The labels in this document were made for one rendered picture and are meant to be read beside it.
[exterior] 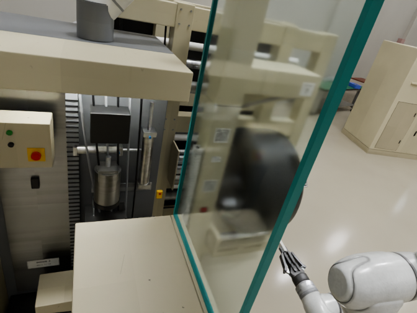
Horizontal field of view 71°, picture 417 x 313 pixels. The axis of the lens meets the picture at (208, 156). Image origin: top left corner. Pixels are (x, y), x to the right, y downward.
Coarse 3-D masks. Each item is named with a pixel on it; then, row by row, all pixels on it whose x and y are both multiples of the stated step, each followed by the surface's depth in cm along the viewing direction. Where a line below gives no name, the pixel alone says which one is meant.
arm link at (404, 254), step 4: (396, 252) 82; (400, 252) 82; (404, 252) 82; (408, 252) 82; (416, 252) 81; (404, 256) 80; (408, 256) 80; (412, 256) 80; (416, 256) 80; (408, 260) 79; (412, 260) 79; (416, 260) 79; (412, 264) 78; (416, 264) 78; (412, 268) 77; (416, 268) 77; (416, 272) 76; (416, 276) 76; (416, 280) 76; (416, 292) 76; (416, 296) 76; (412, 300) 77
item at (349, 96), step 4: (352, 80) 887; (356, 80) 879; (360, 80) 877; (364, 80) 895; (360, 84) 872; (348, 92) 903; (352, 92) 893; (356, 92) 884; (344, 96) 914; (348, 96) 905; (352, 96) 895; (344, 100) 916; (348, 100) 907; (352, 100) 896
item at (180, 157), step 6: (174, 144) 188; (180, 144) 194; (174, 150) 188; (180, 150) 182; (174, 156) 188; (180, 156) 183; (174, 162) 188; (180, 162) 186; (168, 168) 202; (174, 168) 188; (180, 168) 187; (168, 174) 202; (174, 174) 188; (180, 174) 207; (168, 180) 202; (174, 180) 190; (174, 186) 194
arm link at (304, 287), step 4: (308, 280) 133; (300, 284) 132; (304, 284) 131; (308, 284) 131; (312, 284) 132; (296, 288) 134; (300, 288) 131; (304, 288) 130; (308, 288) 130; (312, 288) 130; (316, 288) 132; (300, 292) 131; (304, 292) 130; (308, 292) 129; (300, 296) 131
